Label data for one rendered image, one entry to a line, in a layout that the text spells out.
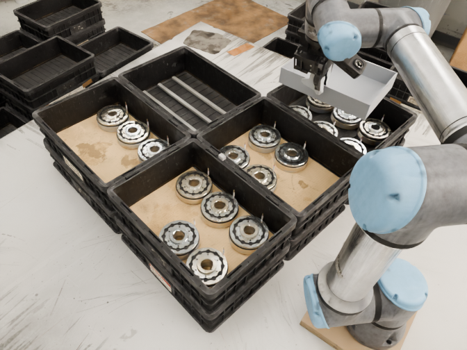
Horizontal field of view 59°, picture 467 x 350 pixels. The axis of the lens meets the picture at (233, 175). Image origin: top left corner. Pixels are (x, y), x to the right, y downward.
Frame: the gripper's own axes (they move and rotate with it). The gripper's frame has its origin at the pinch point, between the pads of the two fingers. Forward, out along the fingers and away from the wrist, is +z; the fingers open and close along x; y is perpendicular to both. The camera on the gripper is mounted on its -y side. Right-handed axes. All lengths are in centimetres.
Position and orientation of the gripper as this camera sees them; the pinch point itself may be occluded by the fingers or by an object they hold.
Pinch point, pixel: (322, 90)
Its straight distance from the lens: 116.5
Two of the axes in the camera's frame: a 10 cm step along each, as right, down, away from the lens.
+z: 1.1, 4.6, 8.8
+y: -8.4, -4.3, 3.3
